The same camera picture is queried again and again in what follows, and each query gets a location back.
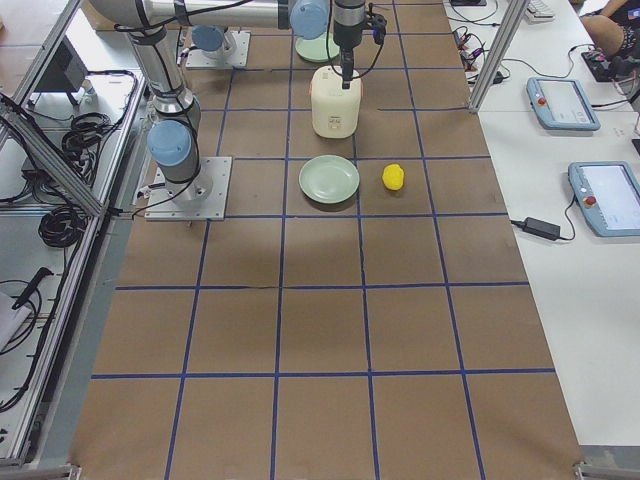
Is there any black power adapter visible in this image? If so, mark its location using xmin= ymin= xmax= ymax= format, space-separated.
xmin=522 ymin=217 xmax=561 ymax=241

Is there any green plate near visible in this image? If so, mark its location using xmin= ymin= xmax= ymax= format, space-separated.
xmin=298 ymin=155 xmax=360 ymax=204

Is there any teach pendant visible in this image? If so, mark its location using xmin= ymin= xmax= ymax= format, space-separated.
xmin=526 ymin=77 xmax=600 ymax=132
xmin=568 ymin=161 xmax=639 ymax=237

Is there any black cable coil lower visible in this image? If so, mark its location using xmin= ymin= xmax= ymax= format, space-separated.
xmin=38 ymin=205 xmax=86 ymax=249

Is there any black box on shelf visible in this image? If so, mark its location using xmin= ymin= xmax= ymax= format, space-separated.
xmin=35 ymin=36 xmax=88 ymax=106

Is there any upper teach pendant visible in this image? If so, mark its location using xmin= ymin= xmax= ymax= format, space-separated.
xmin=526 ymin=77 xmax=600 ymax=132

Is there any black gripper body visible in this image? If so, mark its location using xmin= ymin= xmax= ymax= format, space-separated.
xmin=333 ymin=0 xmax=363 ymax=49

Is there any yellow lemon toy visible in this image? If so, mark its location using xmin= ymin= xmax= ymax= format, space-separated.
xmin=382 ymin=163 xmax=405 ymax=191

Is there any black cable coil upper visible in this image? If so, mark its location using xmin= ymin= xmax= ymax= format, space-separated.
xmin=61 ymin=112 xmax=116 ymax=169

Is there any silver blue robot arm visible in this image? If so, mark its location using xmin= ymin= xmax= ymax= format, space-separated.
xmin=91 ymin=1 xmax=368 ymax=205

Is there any green plate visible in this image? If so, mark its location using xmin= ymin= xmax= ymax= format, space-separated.
xmin=295 ymin=35 xmax=339 ymax=63
xmin=298 ymin=155 xmax=360 ymax=204

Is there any black cable coil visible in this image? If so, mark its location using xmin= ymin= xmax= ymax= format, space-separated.
xmin=61 ymin=112 xmax=116 ymax=169
xmin=38 ymin=205 xmax=86 ymax=249

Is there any lower teach pendant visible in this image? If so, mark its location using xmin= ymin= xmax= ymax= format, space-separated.
xmin=568 ymin=161 xmax=639 ymax=237

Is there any aluminium frame left rail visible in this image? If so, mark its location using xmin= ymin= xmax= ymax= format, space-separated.
xmin=1 ymin=94 xmax=106 ymax=217

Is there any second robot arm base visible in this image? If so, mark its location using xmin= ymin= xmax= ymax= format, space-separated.
xmin=191 ymin=25 xmax=236 ymax=55

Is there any green plate far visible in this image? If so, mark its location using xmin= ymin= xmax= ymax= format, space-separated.
xmin=295 ymin=35 xmax=339 ymax=63

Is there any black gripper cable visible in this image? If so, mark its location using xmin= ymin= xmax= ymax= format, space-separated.
xmin=349 ymin=0 xmax=389 ymax=81

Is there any cream rice cooker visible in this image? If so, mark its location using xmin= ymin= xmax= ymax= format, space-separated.
xmin=310 ymin=65 xmax=362 ymax=139

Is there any aluminium frame post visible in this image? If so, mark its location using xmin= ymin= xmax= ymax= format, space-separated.
xmin=468 ymin=0 xmax=528 ymax=113

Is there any person in background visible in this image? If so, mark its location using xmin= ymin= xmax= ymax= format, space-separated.
xmin=580 ymin=0 xmax=639 ymax=59

